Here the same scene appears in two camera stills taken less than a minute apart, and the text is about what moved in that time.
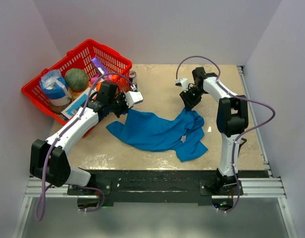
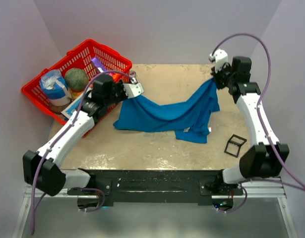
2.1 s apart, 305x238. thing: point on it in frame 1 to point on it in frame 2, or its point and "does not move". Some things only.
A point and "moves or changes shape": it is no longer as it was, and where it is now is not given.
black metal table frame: [160, 187] does not move
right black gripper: [189, 103] to [226, 67]
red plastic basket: [80, 58] does not move
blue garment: [142, 131] moves or changes shape
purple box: [99, 66] does not move
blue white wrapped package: [55, 88] does not move
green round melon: [77, 80] does not move
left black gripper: [122, 96] to [120, 85]
